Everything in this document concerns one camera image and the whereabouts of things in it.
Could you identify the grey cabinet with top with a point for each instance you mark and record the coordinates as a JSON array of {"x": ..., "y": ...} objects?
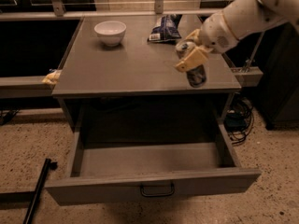
[{"x": 134, "y": 67}]

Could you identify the black pole on floor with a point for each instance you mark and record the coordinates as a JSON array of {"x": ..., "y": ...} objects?
[{"x": 48, "y": 165}]

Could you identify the white ceramic bowl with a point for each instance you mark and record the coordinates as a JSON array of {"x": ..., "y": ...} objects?
[{"x": 110, "y": 33}]

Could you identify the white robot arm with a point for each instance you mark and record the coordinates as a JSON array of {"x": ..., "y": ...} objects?
[{"x": 246, "y": 17}]

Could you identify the open grey top drawer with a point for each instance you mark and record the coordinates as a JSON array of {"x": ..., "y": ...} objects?
[{"x": 108, "y": 173}]

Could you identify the silver blue redbull can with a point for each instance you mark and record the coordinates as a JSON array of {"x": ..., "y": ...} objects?
[{"x": 196, "y": 76}]

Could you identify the blue chip bag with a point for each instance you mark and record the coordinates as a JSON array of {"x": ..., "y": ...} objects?
[{"x": 166, "y": 29}]

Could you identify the grey metal rail frame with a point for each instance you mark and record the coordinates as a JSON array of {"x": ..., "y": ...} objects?
[{"x": 22, "y": 78}]

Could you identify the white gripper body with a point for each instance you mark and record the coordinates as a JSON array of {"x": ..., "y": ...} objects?
[{"x": 215, "y": 34}]

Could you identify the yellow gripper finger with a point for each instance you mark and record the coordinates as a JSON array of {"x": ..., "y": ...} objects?
[
  {"x": 191, "y": 56},
  {"x": 194, "y": 36}
]

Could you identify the black drawer handle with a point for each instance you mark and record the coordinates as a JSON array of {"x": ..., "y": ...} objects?
[{"x": 157, "y": 191}]

